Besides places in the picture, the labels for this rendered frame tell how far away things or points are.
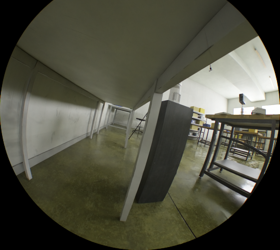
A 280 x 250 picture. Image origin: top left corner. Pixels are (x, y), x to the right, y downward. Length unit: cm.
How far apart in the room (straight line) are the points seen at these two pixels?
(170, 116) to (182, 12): 57
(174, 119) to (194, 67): 50
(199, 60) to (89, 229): 85
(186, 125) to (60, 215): 106
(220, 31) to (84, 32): 29
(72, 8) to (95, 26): 8
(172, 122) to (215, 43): 57
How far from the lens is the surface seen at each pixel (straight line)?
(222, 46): 17
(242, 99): 156
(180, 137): 73
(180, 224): 92
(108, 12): 23
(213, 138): 155
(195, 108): 684
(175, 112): 67
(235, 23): 15
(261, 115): 132
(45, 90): 104
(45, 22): 37
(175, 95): 77
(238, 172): 158
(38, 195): 91
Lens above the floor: 70
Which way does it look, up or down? 4 degrees up
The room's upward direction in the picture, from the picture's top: 14 degrees clockwise
